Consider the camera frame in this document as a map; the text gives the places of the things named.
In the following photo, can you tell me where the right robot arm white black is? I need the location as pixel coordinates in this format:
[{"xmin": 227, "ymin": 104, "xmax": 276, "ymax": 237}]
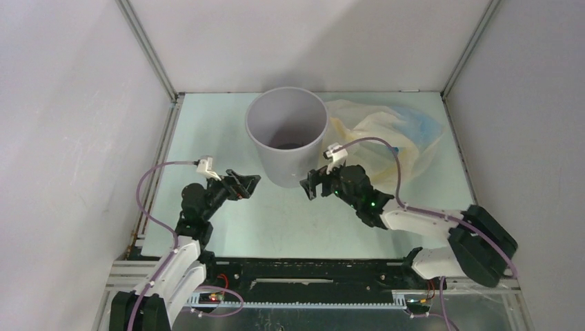
[{"xmin": 299, "ymin": 165, "xmax": 518, "ymax": 288}]

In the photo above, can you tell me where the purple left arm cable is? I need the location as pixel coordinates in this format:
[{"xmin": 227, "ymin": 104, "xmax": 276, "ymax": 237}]
[{"xmin": 126, "ymin": 159, "xmax": 246, "ymax": 331}]

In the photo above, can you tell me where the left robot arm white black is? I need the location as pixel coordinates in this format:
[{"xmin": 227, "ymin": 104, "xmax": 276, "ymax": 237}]
[{"xmin": 108, "ymin": 169, "xmax": 261, "ymax": 330}]

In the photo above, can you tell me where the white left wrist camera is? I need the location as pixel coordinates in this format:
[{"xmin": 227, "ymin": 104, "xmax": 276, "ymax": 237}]
[{"xmin": 196, "ymin": 156, "xmax": 223, "ymax": 181}]

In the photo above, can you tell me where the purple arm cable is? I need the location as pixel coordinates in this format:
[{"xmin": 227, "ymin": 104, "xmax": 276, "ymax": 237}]
[
  {"xmin": 126, "ymin": 159, "xmax": 246, "ymax": 331},
  {"xmin": 338, "ymin": 137, "xmax": 519, "ymax": 331}
]

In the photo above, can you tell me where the translucent yellow-white trash bag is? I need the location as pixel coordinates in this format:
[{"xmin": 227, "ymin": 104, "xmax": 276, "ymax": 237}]
[{"xmin": 319, "ymin": 99, "xmax": 445, "ymax": 193}]

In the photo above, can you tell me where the blue plastic trash bag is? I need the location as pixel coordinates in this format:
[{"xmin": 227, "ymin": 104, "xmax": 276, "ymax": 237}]
[{"xmin": 391, "ymin": 106, "xmax": 444, "ymax": 152}]

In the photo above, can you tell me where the aluminium frame rail front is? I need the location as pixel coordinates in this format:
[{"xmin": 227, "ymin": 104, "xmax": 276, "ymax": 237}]
[{"xmin": 96, "ymin": 260, "xmax": 531, "ymax": 331}]

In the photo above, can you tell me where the grey plastic trash bin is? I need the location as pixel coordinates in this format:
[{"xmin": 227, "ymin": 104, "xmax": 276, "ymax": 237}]
[{"xmin": 245, "ymin": 87, "xmax": 329, "ymax": 188}]

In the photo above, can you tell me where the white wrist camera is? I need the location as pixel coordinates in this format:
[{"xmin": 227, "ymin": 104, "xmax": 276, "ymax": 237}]
[
  {"xmin": 196, "ymin": 156, "xmax": 223, "ymax": 181},
  {"xmin": 324, "ymin": 143, "xmax": 348, "ymax": 174}
]

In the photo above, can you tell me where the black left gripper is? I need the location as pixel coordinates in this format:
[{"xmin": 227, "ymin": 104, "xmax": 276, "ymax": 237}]
[{"xmin": 201, "ymin": 170, "xmax": 260, "ymax": 221}]

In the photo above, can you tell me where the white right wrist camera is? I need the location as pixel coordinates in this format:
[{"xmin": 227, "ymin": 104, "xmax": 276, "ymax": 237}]
[{"xmin": 324, "ymin": 143, "xmax": 348, "ymax": 174}]

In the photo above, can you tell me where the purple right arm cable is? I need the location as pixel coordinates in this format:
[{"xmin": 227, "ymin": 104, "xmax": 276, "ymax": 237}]
[{"xmin": 338, "ymin": 137, "xmax": 519, "ymax": 331}]

